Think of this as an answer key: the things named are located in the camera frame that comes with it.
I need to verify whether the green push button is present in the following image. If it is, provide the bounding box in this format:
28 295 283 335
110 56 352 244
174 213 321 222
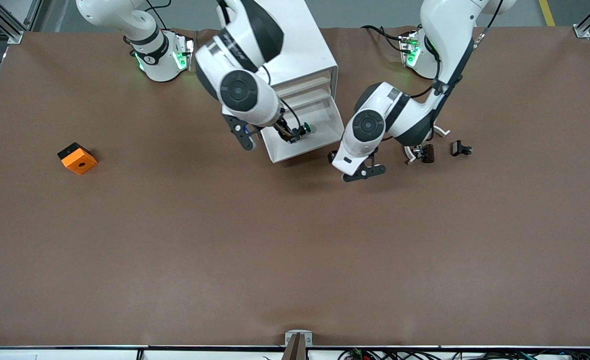
291 123 315 144

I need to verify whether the orange and black button box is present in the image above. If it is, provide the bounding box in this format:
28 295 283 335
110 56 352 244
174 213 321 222
57 142 98 176

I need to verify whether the dark brown binder clip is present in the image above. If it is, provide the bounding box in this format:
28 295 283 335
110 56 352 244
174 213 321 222
412 144 435 164

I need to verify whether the brown table mat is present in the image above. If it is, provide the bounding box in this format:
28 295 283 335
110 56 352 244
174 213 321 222
0 25 590 348

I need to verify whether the yellow floor tape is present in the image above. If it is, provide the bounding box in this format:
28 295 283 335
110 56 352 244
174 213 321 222
539 0 556 27

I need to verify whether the white half-ring pipe clamp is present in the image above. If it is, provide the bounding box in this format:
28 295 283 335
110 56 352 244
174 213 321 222
405 124 451 165

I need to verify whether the black base cable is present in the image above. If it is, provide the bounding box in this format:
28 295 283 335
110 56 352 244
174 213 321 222
362 25 405 51

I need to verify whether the metal table edge bracket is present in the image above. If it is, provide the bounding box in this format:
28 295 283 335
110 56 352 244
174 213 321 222
282 330 313 360

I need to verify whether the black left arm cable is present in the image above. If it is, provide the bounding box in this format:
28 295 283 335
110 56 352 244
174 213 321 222
409 0 506 98

